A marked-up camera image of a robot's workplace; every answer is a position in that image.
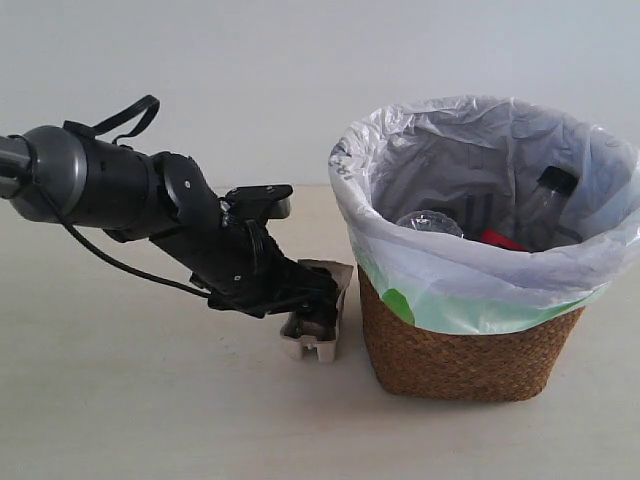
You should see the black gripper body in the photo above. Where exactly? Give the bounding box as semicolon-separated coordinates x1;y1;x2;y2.
190;220;300;318

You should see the brown cardboard pulp tray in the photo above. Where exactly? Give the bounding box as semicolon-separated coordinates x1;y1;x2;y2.
280;259;354;363

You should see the clear bottle green cap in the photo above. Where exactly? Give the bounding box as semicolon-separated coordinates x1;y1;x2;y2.
396;210;464;238

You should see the clear bottle red label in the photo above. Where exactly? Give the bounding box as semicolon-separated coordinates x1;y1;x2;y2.
479;166;579;252

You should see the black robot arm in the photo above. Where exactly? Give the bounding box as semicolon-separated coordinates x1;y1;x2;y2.
1;123;339;340

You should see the woven wicker waste basket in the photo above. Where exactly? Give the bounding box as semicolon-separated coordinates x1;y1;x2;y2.
357;267;584;403

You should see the translucent white-green bin liner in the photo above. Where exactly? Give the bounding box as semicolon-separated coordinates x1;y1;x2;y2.
328;95;639;335

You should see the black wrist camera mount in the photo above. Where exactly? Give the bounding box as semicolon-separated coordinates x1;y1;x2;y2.
222;184;293;225

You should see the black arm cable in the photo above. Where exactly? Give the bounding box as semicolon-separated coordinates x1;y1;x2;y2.
29;174;211;297

